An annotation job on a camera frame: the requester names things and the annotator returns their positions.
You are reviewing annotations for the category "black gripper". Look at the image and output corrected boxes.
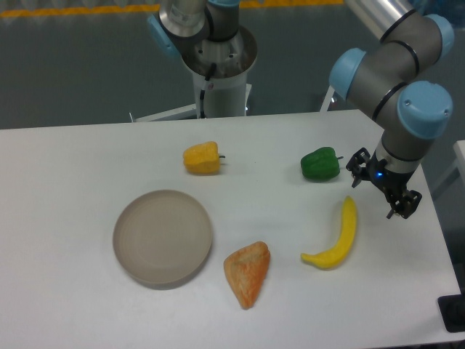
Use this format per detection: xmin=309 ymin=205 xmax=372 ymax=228
xmin=346 ymin=148 xmax=422 ymax=219

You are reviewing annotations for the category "yellow toy banana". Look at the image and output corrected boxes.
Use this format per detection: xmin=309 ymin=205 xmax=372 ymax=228
xmin=300 ymin=196 xmax=358 ymax=270

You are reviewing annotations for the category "black cable on pedestal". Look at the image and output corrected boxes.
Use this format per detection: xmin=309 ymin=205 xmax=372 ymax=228
xmin=199 ymin=62 xmax=218 ymax=119

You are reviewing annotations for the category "black box at table edge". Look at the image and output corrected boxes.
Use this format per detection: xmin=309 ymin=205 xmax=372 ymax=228
xmin=437 ymin=294 xmax=465 ymax=333

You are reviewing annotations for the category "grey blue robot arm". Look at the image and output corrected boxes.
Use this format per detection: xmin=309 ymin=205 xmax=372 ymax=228
xmin=147 ymin=1 xmax=454 ymax=218

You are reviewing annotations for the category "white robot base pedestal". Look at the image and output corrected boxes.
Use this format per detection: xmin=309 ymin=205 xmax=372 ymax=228
xmin=129 ymin=54 xmax=342 ymax=123

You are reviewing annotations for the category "beige round plate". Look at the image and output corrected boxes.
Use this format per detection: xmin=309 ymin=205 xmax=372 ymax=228
xmin=113 ymin=190 xmax=214 ymax=289

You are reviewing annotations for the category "yellow toy pepper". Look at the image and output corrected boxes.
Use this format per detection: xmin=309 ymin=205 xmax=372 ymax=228
xmin=183 ymin=141 xmax=225 ymax=175

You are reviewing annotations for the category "green toy pepper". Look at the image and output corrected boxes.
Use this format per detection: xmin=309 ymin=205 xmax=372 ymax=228
xmin=300 ymin=147 xmax=341 ymax=182

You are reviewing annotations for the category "white table at right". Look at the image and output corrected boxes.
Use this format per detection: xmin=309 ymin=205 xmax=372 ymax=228
xmin=430 ymin=140 xmax=464 ymax=201

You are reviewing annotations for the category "orange toy croissant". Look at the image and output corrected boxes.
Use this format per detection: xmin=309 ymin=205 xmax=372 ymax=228
xmin=223 ymin=241 xmax=271 ymax=310

